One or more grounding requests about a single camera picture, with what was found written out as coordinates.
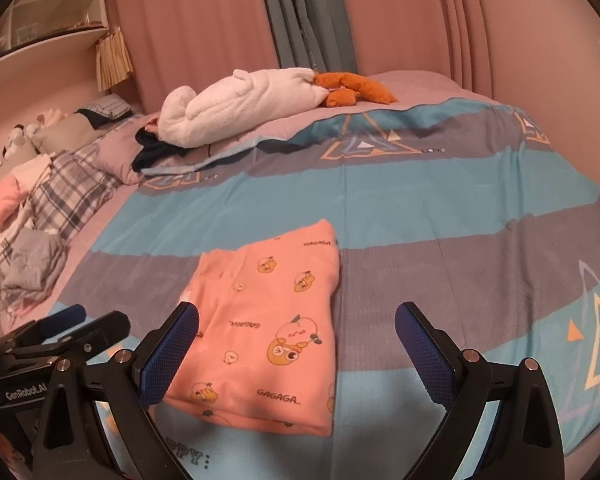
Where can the grey plaid pillow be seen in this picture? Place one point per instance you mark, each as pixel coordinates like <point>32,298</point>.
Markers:
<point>70,195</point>

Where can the small blue plaid pillow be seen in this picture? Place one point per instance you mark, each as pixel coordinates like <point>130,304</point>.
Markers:
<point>107,105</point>

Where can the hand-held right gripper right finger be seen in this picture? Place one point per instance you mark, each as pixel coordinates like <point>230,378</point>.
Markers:
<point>427,355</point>

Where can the white wall shelf unit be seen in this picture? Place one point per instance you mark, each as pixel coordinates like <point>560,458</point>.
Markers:
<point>45,15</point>

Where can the black white plush toy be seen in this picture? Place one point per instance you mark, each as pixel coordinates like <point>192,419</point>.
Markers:
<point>17,140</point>

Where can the yellow hanging fringe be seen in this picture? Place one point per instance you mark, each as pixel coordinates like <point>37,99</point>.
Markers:
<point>115,60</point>

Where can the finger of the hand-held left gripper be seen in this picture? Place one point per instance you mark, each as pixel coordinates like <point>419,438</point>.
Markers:
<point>105,327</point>
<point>60,321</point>

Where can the plaid cloth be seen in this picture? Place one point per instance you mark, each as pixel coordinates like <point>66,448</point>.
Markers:
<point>5,250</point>

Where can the blue grey striped duvet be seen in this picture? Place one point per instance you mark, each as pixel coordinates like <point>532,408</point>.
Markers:
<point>430,220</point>

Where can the dark navy garment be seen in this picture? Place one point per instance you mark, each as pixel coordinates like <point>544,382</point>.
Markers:
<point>152,155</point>

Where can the pink cloth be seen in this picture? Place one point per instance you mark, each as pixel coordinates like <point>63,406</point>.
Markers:
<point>2,202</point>

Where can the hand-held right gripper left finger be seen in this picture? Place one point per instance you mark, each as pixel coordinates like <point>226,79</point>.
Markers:
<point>172,350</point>

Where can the beige curved headboard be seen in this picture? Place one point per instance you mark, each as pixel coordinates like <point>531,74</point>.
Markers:
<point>40,90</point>

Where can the blue grey curtain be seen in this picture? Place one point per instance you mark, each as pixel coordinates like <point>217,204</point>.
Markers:
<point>305,15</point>

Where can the grey garment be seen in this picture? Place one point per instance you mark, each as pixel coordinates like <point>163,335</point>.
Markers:
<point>30,260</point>

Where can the pink cartoon print pajama top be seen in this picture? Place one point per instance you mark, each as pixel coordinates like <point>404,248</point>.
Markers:
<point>270,320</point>

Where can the small white plush toy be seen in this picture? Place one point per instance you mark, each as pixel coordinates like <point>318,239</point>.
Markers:
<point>50,117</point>

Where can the pink curtain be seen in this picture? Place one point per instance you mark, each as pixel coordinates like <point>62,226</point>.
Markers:
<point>410,15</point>
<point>190,30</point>

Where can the white plush goose toy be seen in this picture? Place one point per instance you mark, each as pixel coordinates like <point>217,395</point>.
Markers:
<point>230,105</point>

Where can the lilac pillow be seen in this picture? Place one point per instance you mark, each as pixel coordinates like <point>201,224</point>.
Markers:
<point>120,155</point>

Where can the white cloth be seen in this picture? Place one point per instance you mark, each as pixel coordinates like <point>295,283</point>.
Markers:
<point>32,170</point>

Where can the beige cushion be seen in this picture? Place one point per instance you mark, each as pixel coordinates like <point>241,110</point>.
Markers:
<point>65,132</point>

